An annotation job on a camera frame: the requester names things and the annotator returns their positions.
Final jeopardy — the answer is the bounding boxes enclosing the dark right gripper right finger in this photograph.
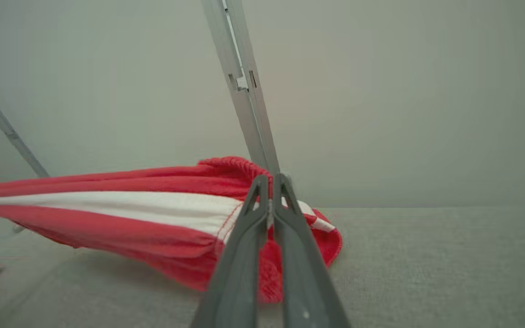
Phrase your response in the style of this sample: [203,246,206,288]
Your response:
[272,173,352,328]

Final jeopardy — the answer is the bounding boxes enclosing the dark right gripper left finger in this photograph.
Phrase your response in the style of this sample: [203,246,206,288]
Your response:
[192,175,270,328]

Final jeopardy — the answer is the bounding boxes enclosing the red shorts with white stripe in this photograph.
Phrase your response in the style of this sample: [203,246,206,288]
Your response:
[0,156,343,304]

